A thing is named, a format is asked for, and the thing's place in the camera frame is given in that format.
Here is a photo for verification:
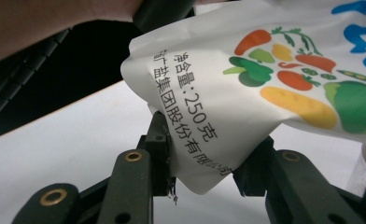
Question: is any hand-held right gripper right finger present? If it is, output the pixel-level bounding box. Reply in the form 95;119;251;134
232;135;277;198

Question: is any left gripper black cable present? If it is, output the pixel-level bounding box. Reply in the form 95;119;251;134
0;27;74;130

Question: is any white and blue salt bag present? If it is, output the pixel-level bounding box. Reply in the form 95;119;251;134
120;0;366;196

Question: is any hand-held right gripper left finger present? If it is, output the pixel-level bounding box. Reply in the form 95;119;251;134
136;110;176;198

